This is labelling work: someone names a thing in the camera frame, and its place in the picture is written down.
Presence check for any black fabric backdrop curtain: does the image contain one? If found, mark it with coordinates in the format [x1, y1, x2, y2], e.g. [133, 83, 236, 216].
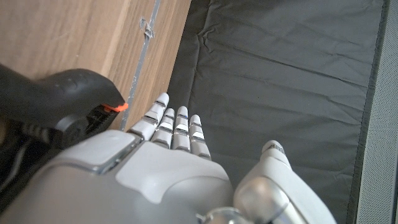
[167, 0, 391, 224]

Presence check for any big black clip orange tip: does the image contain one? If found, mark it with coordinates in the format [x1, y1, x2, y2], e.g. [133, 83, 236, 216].
[0, 63, 129, 200]

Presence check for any grey tape outline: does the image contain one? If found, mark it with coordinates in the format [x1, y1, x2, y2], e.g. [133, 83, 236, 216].
[119, 0, 162, 131]

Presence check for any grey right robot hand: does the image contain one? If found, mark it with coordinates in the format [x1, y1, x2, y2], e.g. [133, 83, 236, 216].
[0, 92, 337, 224]

